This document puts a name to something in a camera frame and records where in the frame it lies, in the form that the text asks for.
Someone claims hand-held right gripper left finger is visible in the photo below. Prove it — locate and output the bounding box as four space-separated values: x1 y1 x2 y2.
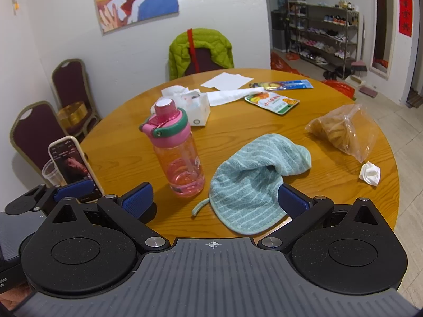
48 182 167 251

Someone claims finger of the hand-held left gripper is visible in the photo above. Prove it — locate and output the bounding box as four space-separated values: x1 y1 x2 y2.
5 179 98 215

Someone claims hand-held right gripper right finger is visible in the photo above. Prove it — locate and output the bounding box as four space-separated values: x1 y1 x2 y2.
257 183 380 251

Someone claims teal striped towel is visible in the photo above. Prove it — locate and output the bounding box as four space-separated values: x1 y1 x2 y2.
192 134 312 235

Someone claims pink water bottle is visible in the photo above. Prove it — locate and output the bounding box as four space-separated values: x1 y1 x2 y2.
139 97 205 199

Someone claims gold round container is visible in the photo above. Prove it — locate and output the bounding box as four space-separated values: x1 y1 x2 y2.
57 102 91 129

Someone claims smartphone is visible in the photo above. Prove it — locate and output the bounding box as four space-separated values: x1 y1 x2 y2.
48 136 104 203

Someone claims clear plastic cup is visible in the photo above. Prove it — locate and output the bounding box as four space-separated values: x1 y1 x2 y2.
42 159 67 187

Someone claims crumpled white tissue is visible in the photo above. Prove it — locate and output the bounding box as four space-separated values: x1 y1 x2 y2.
359 161 381 185

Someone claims clear plastic food bag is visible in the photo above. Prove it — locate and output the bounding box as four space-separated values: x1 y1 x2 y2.
305 103 379 163

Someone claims orange green snack packet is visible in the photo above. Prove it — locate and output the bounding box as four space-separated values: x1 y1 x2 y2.
245 91 301 115

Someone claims white tissue pack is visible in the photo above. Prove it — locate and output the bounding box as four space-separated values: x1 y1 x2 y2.
161 85 211 127

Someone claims blue pen package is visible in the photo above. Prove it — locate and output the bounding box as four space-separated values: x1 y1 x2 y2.
249 79 314 91

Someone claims red plastic bag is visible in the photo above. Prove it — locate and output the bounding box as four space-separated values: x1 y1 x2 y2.
270 52 302 75
321 79 357 100

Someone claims long white paper towel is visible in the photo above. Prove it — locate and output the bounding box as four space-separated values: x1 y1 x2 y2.
206 87 265 107

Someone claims white dustpan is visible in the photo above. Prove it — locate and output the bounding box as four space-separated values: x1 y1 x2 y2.
344 73 366 87

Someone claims flat white paper napkin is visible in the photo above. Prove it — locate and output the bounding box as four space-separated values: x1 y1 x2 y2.
200 72 252 91

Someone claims row of assorted shoes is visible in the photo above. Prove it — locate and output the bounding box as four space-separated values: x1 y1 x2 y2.
291 13 359 67

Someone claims green puffer jacket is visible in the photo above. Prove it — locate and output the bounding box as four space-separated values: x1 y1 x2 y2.
168 29 235 80

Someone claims metal shoe rack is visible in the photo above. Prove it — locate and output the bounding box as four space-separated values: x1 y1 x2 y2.
289 3 360 78

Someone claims red vertical couplet banner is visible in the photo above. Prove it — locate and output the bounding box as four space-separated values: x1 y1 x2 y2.
397 0 416 37

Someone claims maroon chair gold frame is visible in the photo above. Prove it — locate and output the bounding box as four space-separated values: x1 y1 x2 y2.
10 101 88 187
184 48 223 76
51 59 102 136

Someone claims red strap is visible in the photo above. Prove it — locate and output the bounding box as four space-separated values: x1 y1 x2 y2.
187 29 200 73

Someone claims anime wall poster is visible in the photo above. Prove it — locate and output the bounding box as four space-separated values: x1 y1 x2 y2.
91 0 180 34

